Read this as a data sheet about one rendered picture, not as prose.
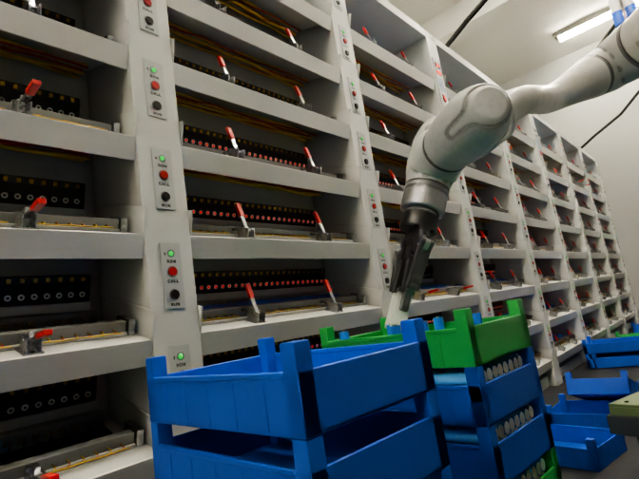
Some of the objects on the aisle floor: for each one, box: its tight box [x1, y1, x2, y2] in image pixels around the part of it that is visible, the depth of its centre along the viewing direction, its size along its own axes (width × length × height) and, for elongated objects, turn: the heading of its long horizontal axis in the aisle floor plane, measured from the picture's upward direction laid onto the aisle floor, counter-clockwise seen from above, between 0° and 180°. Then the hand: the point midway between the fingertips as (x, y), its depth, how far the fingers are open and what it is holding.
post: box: [288, 0, 393, 339], centre depth 147 cm, size 20×9×169 cm, turn 8°
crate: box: [546, 393, 616, 429], centre depth 159 cm, size 30×20×8 cm
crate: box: [550, 424, 628, 472], centre depth 137 cm, size 30×20×8 cm
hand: (398, 312), depth 86 cm, fingers closed, pressing on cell
